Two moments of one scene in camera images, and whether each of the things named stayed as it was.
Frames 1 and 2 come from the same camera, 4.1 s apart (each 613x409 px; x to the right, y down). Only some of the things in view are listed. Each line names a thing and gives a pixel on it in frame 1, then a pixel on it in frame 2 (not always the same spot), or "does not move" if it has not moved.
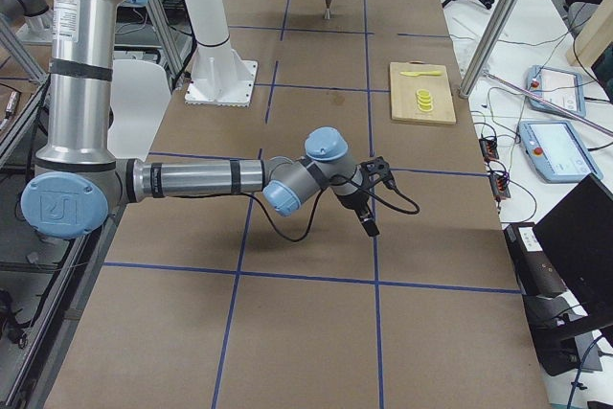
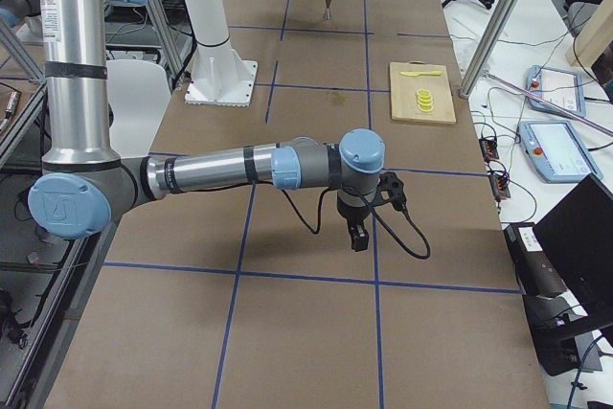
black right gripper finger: (364, 213) to (355, 238)
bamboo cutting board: (404, 105) does not move
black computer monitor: (578, 231) does not move
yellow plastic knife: (416, 74) does not move
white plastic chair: (140, 97) does not move
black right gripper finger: (371, 228) to (362, 241)
